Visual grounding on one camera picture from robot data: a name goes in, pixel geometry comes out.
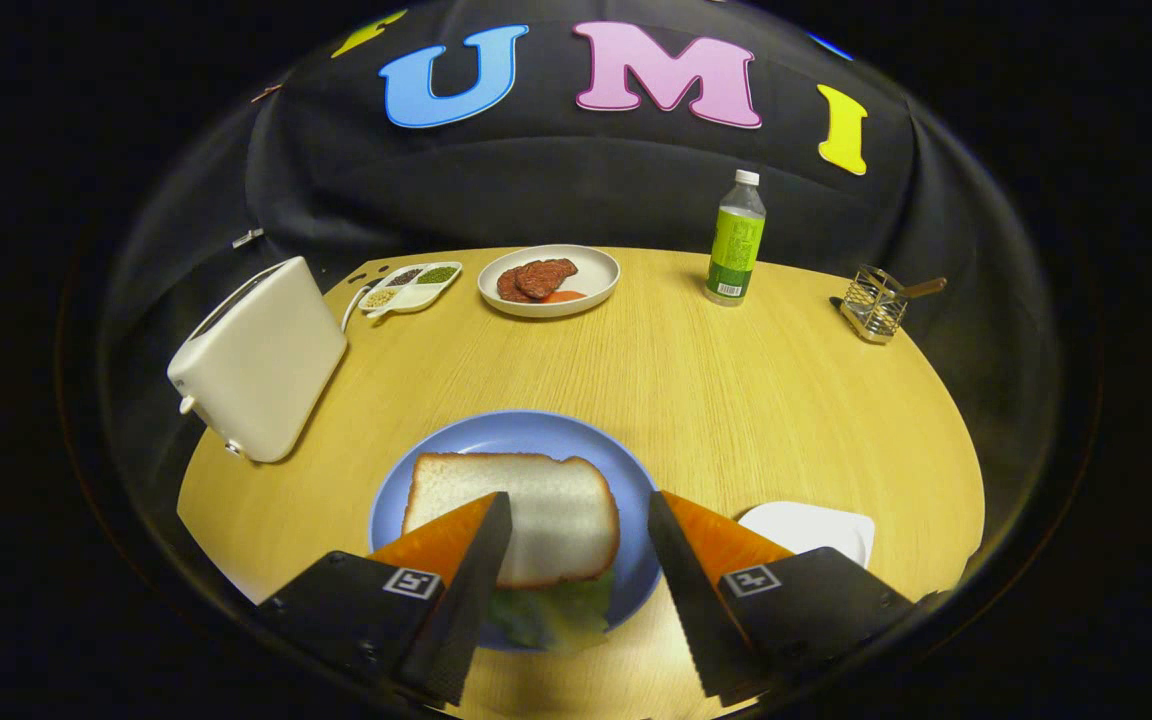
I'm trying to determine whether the small white square plate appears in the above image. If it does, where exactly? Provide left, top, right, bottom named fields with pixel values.
left=736, top=501, right=877, bottom=569

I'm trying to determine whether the black backdrop cloth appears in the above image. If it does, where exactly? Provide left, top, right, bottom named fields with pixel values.
left=96, top=0, right=1057, bottom=421

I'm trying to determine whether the round white plate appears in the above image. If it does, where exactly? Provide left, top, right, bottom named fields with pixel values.
left=477, top=244, right=622, bottom=319

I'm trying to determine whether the white toaster cable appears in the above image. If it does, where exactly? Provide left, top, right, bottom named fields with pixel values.
left=341, top=285, right=377, bottom=334

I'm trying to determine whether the green label drink bottle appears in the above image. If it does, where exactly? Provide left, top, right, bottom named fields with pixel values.
left=704, top=169, right=767, bottom=307

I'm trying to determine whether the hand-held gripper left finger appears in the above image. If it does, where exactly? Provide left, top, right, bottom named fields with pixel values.
left=256, top=491, right=514, bottom=707

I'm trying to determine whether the white toaster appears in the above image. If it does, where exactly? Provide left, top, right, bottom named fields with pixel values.
left=167, top=256, right=349, bottom=464

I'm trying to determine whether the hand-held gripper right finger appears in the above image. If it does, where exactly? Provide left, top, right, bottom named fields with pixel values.
left=647, top=490, right=922, bottom=709

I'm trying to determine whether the metal wire holder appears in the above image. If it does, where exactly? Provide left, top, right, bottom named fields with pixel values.
left=836, top=264, right=909, bottom=345

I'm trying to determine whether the white divided seasoning tray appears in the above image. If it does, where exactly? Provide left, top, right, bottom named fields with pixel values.
left=358, top=261, right=464, bottom=319

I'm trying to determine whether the plain white bread slice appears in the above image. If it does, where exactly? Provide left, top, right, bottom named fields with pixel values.
left=401, top=452, right=622, bottom=589

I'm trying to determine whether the green lettuce leaf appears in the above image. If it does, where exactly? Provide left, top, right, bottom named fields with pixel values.
left=484, top=568, right=617, bottom=656

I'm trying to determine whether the blue plate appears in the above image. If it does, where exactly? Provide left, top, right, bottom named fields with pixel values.
left=368, top=410, right=662, bottom=653

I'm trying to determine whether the large brown meat slice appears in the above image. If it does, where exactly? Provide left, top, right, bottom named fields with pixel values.
left=514, top=258, right=579, bottom=301

